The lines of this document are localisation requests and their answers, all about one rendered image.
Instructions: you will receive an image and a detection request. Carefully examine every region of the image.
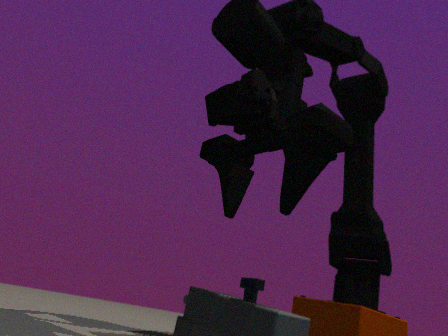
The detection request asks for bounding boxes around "black t-shaped bar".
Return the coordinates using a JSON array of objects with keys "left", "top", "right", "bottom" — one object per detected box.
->
[{"left": 240, "top": 277, "right": 265, "bottom": 304}]

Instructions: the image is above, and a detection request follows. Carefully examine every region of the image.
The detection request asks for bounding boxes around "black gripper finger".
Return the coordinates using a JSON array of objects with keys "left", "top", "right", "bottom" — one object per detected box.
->
[
  {"left": 206, "top": 154, "right": 254, "bottom": 219},
  {"left": 279, "top": 132, "right": 337, "bottom": 215}
]

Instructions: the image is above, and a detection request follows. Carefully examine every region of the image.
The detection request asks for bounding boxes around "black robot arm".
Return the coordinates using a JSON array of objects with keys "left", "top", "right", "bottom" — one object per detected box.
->
[{"left": 205, "top": 0, "right": 392, "bottom": 314}]

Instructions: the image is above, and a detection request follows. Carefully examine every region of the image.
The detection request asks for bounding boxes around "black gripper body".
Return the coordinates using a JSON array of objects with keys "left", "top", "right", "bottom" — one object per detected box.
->
[{"left": 199, "top": 77, "right": 353, "bottom": 169}]

